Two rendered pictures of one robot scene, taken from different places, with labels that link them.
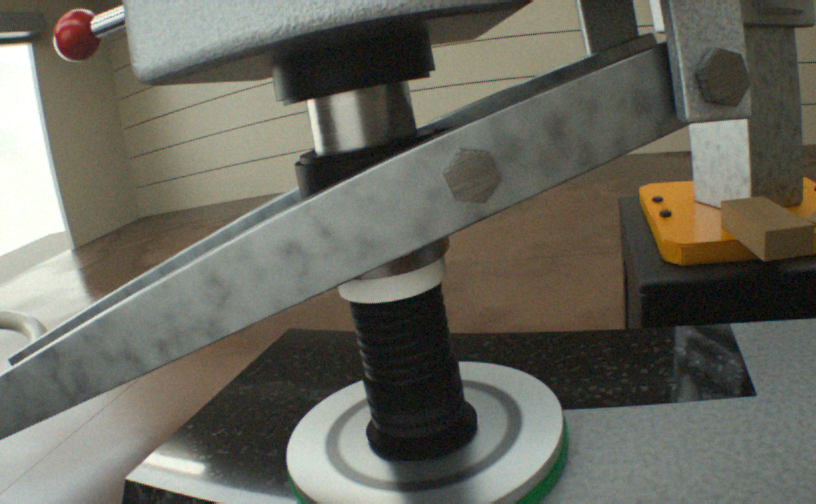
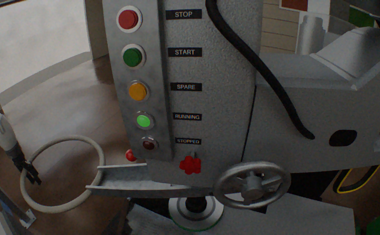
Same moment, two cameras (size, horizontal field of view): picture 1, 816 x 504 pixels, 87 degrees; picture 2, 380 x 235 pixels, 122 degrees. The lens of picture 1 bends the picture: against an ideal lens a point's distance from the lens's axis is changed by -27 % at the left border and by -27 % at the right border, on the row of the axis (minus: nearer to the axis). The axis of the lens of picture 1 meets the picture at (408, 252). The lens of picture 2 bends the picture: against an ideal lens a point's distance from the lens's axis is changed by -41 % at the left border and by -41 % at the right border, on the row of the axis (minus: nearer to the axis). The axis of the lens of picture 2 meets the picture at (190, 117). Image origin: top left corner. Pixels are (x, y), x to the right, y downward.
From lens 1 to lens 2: 0.38 m
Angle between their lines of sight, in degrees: 17
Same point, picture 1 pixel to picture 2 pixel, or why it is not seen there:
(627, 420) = (236, 210)
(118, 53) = not seen: outside the picture
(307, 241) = (182, 192)
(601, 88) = not seen: hidden behind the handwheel
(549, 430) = (219, 212)
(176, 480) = (142, 203)
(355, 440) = (182, 203)
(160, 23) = (158, 177)
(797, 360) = (280, 206)
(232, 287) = (166, 193)
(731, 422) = (256, 219)
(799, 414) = (271, 222)
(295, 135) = not seen: hidden behind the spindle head
